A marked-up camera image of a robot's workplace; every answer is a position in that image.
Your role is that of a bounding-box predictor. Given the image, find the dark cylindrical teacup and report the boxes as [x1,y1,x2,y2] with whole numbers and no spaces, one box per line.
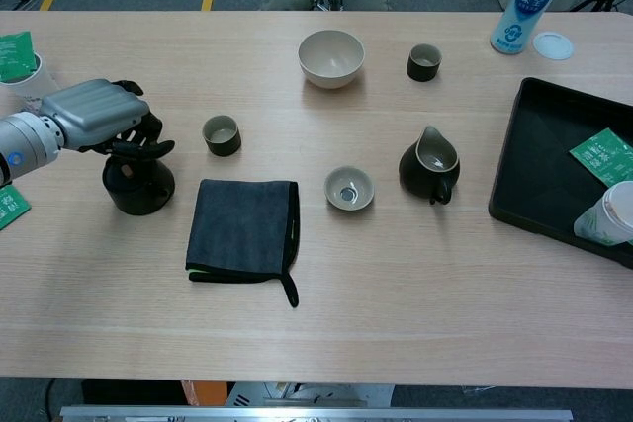
[406,42,443,82]
[201,114,242,157]

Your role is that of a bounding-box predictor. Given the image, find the white bottle with blue label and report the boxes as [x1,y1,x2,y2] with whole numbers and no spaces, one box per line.
[489,0,569,55]

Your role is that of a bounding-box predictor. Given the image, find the white round lid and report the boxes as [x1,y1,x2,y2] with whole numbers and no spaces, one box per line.
[532,31,575,61]

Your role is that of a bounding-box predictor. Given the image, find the leaf printed paper cup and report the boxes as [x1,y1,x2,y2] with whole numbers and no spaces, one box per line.
[573,180,633,248]

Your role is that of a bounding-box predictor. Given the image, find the black teapot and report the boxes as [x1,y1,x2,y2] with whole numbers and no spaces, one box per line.
[102,152,176,217]

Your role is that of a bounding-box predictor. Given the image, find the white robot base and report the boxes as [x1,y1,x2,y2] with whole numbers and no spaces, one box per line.
[226,381,396,408]

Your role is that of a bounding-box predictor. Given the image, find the dark grey folded cloth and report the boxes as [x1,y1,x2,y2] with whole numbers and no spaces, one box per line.
[185,178,302,308]

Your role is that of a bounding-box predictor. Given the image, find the plain white paper cup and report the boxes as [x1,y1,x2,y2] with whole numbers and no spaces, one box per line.
[0,50,55,115]

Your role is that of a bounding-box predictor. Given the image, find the large beige bowl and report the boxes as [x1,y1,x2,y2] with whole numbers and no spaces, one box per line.
[297,30,366,91]

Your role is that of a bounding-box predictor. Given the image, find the orange brown object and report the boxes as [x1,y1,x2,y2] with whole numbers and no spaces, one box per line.
[180,380,228,408]

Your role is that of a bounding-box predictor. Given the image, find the black plastic tray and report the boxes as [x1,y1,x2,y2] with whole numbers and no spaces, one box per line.
[488,76,633,270]

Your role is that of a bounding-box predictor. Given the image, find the aluminium profile rail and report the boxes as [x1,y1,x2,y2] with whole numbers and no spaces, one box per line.
[58,405,574,422]

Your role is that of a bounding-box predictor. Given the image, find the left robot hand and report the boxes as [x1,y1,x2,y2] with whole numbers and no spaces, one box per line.
[39,78,176,161]

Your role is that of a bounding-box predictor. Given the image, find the green tea packet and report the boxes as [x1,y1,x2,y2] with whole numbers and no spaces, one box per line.
[568,127,633,190]
[0,184,32,231]
[0,31,37,83]

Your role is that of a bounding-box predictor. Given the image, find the dark ceramic pitcher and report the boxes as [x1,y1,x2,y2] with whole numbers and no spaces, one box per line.
[398,125,462,206]

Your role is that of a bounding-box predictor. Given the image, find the small shallow beige teacup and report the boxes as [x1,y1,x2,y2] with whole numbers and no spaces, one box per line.
[323,165,376,211]

